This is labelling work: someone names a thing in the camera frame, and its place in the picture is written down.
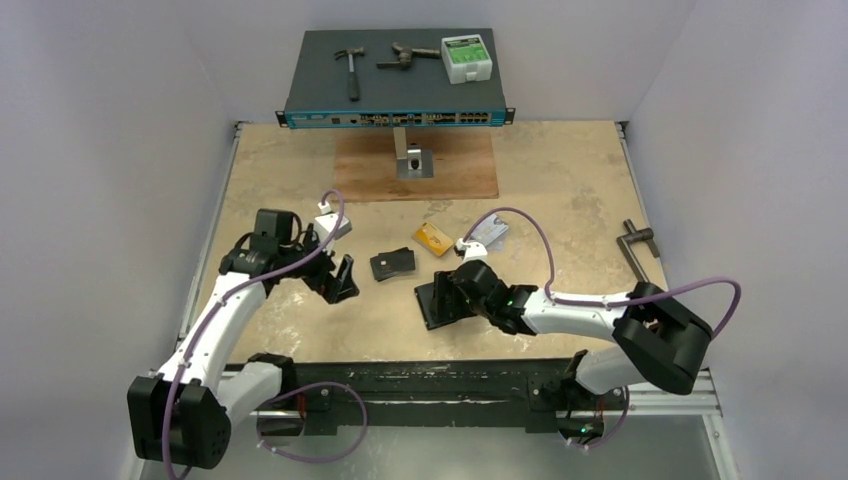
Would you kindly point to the white green plastic box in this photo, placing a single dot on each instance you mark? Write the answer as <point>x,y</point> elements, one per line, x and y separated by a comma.
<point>466,59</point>

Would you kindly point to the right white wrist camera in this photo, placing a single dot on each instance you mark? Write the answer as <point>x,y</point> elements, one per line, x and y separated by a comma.
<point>470,250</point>

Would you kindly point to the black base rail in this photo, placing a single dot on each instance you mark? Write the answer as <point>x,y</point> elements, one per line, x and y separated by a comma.
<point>536,395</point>

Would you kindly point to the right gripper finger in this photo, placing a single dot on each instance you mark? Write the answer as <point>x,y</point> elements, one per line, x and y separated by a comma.
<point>434,300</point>
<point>461,307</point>

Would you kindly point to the wooden board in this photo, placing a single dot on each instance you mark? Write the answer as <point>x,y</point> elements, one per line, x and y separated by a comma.
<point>366,168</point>

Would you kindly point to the blue network switch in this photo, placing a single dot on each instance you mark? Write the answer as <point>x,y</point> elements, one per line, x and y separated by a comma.
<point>418,97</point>

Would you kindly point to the rusty pliers tool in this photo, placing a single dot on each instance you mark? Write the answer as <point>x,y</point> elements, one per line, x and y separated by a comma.
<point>405,55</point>

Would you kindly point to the black VIP card stack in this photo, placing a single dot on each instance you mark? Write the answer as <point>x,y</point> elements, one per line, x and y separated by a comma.
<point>394,263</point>

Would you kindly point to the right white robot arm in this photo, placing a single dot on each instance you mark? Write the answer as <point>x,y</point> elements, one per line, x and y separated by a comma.
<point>656,339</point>

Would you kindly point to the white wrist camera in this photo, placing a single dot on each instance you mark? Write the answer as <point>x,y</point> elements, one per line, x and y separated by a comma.
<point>330,226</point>
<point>470,250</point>

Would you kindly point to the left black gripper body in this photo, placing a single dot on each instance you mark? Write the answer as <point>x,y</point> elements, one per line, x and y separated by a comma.
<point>320,262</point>

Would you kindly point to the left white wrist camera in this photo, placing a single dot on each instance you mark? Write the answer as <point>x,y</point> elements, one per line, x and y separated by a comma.
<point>330,226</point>

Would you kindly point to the silver card stack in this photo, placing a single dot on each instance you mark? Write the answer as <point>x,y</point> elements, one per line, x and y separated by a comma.
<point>491,233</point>

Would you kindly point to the metal stand bracket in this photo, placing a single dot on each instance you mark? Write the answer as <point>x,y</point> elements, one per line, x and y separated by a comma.
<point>412,160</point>

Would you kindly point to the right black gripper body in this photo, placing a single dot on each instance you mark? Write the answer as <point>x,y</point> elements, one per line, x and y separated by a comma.
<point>449,296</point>

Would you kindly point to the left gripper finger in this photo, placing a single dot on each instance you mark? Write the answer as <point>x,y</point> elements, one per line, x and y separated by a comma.
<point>324,283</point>
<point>342,286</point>

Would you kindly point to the metal crank handle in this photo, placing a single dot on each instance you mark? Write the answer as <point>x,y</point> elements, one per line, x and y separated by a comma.
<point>632,243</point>

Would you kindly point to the small hammer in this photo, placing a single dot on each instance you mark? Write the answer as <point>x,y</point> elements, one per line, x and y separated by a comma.
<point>350,54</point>

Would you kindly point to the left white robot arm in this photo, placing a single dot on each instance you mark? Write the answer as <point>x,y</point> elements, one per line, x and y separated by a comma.
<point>184,412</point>

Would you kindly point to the gold VIP card stack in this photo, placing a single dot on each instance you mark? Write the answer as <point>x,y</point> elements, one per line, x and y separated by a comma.
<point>433,239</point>

